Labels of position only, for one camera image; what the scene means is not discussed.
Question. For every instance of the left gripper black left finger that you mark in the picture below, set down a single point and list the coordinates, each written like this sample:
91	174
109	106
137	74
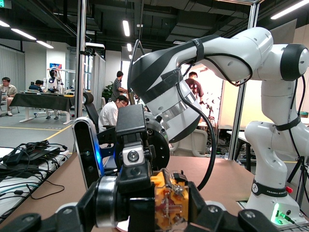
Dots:
72	217

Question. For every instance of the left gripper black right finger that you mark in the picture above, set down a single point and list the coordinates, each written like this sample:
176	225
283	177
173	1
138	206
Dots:
207	217

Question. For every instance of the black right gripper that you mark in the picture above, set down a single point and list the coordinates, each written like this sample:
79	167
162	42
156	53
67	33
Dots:
161	149

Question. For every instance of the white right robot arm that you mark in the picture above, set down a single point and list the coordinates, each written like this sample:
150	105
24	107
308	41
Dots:
229	53

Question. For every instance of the person in white shirt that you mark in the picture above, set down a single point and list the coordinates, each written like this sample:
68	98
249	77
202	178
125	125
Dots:
108	116

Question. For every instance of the person in striped shirt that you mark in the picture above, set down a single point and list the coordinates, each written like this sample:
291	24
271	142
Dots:
117	87

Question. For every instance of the green potted plant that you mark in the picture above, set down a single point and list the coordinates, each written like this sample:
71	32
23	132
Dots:
107	90

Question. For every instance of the black office chair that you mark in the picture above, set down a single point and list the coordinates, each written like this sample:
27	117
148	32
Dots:
90	108

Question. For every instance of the pale pink round plate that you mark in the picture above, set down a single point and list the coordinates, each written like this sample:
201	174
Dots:
123	224

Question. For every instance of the white office chair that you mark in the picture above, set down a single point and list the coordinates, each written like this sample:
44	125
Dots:
188	142

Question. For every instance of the person in dark t-shirt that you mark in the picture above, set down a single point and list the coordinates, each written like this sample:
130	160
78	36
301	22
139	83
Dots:
194	85

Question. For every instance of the black power adapter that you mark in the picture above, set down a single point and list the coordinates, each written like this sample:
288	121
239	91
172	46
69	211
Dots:
33	153

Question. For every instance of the white humanoid robot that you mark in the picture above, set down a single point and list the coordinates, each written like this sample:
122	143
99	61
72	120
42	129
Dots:
55	81

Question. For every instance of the ceiling strip light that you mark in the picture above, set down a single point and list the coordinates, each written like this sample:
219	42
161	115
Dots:
23	34
125	28
45	44
289	9

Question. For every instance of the table with black cloth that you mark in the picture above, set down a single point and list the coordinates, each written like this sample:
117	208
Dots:
41	101

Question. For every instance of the person in navy shirt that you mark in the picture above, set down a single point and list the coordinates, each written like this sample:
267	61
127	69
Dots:
36	85

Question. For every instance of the person in beige shirt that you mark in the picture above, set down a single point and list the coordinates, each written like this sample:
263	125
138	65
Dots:
8	89

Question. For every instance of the aluminium frame post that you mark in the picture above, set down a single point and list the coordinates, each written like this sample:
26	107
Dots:
241	96
80	72

